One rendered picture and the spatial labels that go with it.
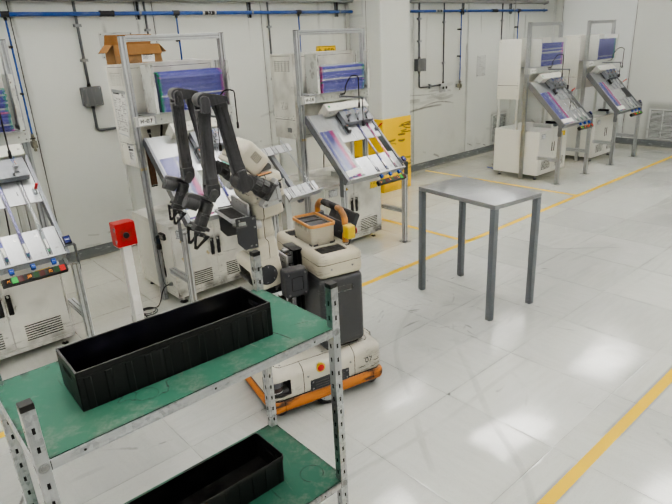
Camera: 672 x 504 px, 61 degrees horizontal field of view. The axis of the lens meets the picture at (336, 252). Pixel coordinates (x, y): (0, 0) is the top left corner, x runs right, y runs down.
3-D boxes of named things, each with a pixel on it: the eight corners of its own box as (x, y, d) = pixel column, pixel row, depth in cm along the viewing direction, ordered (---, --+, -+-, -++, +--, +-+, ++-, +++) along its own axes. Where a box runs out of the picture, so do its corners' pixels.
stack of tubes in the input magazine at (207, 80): (226, 105, 425) (222, 67, 416) (163, 112, 394) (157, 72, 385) (217, 104, 434) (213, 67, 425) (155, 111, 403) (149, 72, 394)
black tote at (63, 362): (244, 316, 189) (240, 285, 185) (273, 334, 176) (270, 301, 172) (64, 384, 155) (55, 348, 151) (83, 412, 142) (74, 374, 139)
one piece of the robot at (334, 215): (319, 239, 325) (332, 202, 322) (351, 257, 296) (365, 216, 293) (303, 235, 319) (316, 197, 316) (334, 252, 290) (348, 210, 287)
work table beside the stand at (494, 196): (489, 321, 377) (495, 205, 349) (418, 288, 432) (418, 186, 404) (533, 302, 400) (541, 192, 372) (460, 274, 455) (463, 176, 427)
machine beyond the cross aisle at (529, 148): (592, 173, 749) (609, 18, 683) (560, 185, 699) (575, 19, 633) (502, 161, 846) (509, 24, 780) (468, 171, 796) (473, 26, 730)
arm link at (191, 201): (220, 191, 241) (214, 187, 249) (195, 182, 235) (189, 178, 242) (211, 217, 243) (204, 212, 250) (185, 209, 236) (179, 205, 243)
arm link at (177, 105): (184, 90, 263) (177, 88, 272) (171, 91, 260) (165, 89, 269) (197, 180, 278) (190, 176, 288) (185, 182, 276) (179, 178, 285)
